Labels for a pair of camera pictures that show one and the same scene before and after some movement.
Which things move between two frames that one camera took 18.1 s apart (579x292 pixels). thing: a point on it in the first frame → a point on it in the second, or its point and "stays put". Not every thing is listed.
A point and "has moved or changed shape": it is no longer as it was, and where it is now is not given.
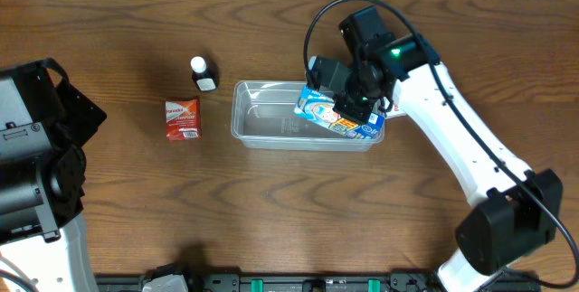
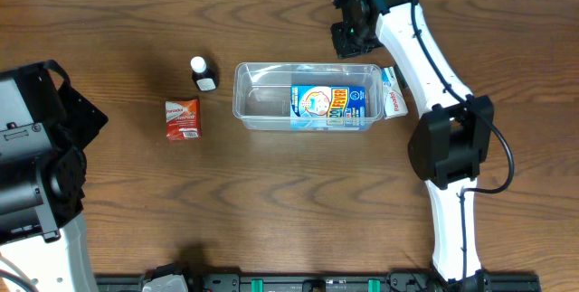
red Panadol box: x=184 y=119 stays put
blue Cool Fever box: x=321 y=109 has moved or changed shape
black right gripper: x=351 y=111 → x=351 y=42
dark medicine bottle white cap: x=202 y=77 stays put
